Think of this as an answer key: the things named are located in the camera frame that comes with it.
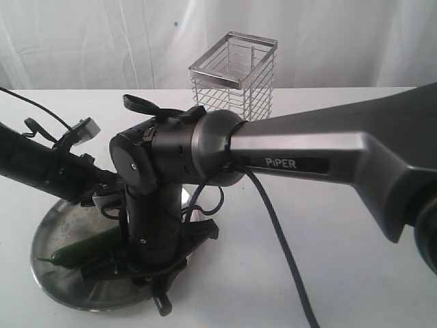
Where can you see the white backdrop curtain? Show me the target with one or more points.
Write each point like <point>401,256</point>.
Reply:
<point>150,44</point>

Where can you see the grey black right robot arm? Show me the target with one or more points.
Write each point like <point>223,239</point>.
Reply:
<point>384,148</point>

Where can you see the green cucumber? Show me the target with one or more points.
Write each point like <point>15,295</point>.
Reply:
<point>77,254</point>

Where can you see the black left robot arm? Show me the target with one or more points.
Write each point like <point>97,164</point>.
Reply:
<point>23,159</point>

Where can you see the wire metal utensil holder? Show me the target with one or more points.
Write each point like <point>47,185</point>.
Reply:
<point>236,74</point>

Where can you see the round stainless steel plate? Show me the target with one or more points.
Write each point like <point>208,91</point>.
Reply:
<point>65,224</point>

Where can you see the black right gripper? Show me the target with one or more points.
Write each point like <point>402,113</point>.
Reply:
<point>159,240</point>

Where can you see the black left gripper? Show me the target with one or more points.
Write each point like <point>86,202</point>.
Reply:
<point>75,178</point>

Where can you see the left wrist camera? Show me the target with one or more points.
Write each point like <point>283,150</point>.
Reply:
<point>80,133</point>

